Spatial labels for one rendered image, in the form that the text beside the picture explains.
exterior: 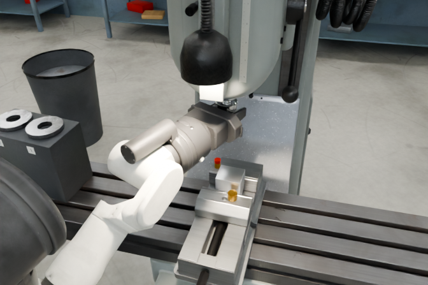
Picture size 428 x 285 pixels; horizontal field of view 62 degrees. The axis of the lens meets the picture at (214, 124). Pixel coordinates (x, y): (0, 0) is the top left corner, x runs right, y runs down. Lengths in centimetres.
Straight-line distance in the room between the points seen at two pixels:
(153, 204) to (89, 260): 12
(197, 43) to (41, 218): 27
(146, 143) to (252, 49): 22
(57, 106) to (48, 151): 170
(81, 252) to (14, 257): 28
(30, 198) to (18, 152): 73
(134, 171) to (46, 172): 45
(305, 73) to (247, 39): 55
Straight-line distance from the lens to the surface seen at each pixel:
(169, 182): 57
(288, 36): 77
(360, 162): 275
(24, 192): 30
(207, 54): 46
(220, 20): 53
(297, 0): 66
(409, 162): 290
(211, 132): 66
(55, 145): 95
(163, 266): 97
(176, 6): 59
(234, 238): 81
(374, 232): 99
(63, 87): 255
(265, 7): 57
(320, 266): 89
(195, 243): 80
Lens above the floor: 163
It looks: 34 degrees down
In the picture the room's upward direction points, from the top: straight up
